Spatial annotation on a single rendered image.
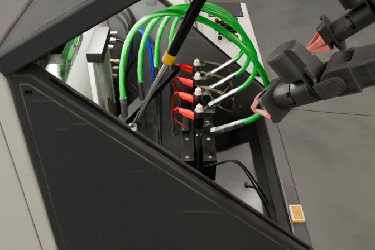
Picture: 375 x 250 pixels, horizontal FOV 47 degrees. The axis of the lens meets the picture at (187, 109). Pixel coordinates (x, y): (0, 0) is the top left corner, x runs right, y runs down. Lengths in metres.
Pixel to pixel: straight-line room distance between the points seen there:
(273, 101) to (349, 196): 1.72
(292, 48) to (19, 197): 0.59
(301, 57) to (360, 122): 2.33
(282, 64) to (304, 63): 0.04
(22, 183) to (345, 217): 1.89
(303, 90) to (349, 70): 0.10
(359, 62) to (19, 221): 0.72
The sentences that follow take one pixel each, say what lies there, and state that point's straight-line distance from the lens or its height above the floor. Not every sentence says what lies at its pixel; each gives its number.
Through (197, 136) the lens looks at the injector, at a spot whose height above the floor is 1.03.
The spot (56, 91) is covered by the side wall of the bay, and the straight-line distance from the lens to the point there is 0.73.
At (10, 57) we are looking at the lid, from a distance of 0.69.
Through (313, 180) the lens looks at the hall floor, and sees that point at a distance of 2.61.
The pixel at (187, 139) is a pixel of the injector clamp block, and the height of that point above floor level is 0.98.
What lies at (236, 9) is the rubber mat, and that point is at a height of 0.98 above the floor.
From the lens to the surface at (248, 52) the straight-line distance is 0.92.
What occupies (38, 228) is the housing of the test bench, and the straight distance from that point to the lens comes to 0.98.
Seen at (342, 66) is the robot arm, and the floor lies 1.43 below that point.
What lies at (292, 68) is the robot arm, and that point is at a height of 1.39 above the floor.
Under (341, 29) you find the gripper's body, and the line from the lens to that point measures 1.18.
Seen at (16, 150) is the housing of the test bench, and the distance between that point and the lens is 0.83.
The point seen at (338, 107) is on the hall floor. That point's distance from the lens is 3.22.
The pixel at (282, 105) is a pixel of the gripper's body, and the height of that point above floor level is 1.29.
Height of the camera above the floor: 1.81
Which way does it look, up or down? 37 degrees down
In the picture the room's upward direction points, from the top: straight up
